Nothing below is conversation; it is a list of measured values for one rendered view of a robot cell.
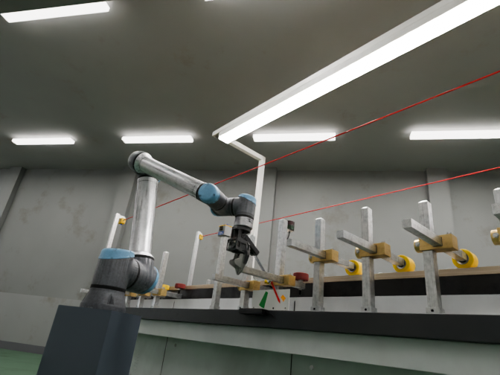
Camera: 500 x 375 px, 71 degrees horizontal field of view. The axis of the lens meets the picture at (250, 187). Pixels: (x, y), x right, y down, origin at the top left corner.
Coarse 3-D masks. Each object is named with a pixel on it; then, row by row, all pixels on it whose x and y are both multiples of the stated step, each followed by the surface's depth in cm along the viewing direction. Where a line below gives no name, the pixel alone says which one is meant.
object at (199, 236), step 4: (196, 232) 460; (200, 232) 461; (196, 236) 457; (200, 236) 458; (196, 240) 454; (196, 244) 453; (196, 248) 451; (196, 252) 450; (192, 256) 448; (192, 260) 444; (192, 264) 441; (192, 268) 440; (192, 272) 438; (188, 276) 438; (192, 276) 437; (188, 280) 435; (188, 284) 431
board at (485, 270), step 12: (336, 276) 177; (348, 276) 172; (360, 276) 167; (384, 276) 159; (396, 276) 155; (408, 276) 151; (420, 276) 147; (444, 276) 141; (192, 288) 268; (204, 288) 257
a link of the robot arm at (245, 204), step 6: (240, 198) 168; (246, 198) 166; (252, 198) 168; (234, 204) 167; (240, 204) 166; (246, 204) 165; (252, 204) 167; (234, 210) 167; (240, 210) 165; (246, 210) 164; (252, 210) 166; (240, 216) 163; (246, 216) 163; (252, 216) 165
